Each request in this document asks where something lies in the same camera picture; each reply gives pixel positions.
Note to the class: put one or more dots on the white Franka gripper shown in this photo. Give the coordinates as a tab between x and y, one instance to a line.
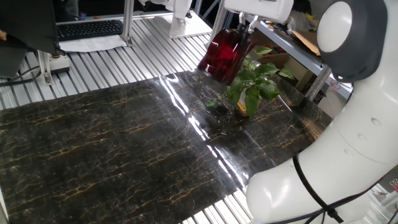
261	7

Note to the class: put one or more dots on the dark red watering can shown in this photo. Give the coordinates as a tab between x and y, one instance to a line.
224	57

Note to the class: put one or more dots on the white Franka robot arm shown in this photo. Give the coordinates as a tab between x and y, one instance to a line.
342	155

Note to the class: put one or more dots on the green leafy plant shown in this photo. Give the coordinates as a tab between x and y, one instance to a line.
255	84

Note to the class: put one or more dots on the yellow plant pot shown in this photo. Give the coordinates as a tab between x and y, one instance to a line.
239	107

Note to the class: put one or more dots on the brown cardboard box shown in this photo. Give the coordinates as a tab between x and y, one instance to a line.
289	63

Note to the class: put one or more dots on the white stand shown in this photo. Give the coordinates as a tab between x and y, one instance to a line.
180	21

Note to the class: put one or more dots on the white paper sheet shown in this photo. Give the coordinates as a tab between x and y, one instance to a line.
90	45

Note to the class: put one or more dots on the black keyboard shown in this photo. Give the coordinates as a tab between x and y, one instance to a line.
88	29

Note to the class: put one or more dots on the white emergency stop box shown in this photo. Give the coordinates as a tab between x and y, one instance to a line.
60	63

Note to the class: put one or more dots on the black marble pattern mat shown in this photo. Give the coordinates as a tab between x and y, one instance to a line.
93	140

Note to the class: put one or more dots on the black monitor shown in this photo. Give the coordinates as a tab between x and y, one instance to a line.
28	21

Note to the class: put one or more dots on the dark grey case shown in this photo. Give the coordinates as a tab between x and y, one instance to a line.
11	60

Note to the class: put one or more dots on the aluminium shelf frame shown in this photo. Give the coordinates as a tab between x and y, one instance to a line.
295	53

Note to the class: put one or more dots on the aluminium upright post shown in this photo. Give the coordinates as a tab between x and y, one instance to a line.
128	21

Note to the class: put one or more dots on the short aluminium bracket post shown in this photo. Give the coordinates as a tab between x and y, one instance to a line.
45	67

